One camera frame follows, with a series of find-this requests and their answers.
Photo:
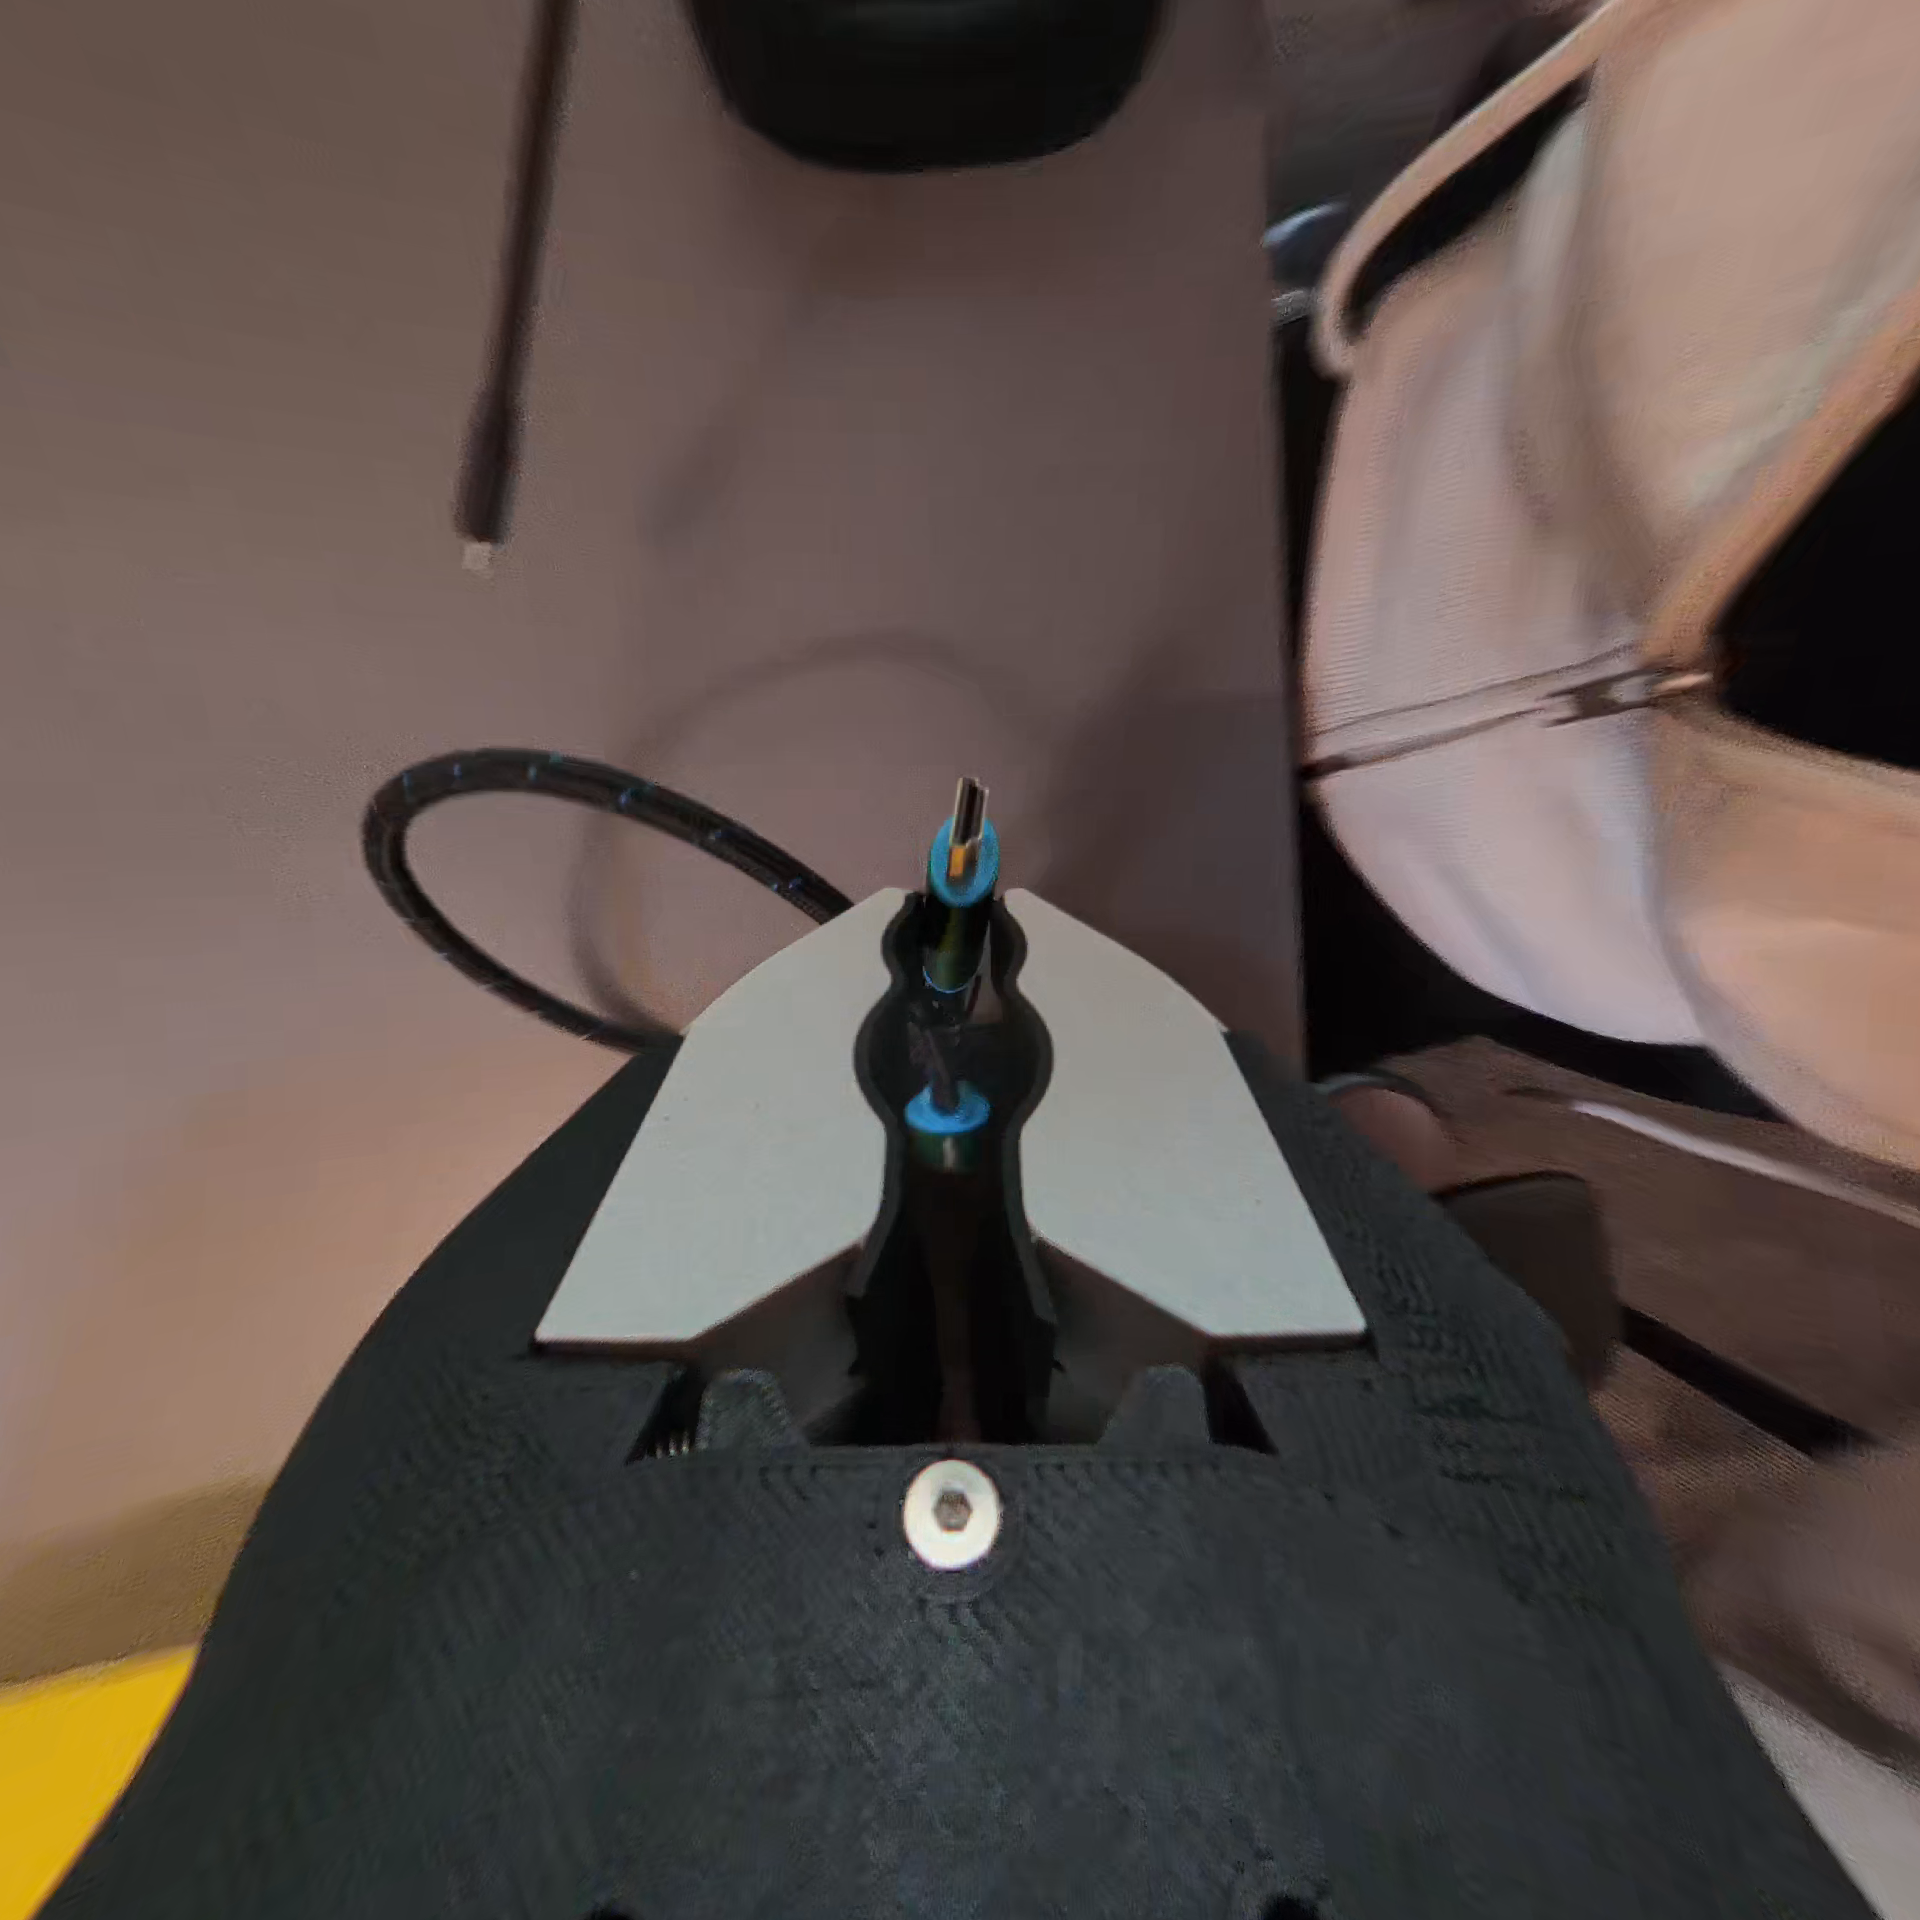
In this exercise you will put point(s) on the yellow plastic bin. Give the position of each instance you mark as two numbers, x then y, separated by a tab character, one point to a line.
74	1801

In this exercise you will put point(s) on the dark grey usb hub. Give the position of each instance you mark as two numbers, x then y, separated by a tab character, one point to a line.
503	375

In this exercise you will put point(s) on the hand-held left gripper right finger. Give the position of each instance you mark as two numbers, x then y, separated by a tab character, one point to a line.
1186	1185

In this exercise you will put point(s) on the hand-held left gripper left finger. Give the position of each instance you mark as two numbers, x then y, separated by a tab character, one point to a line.
720	1170

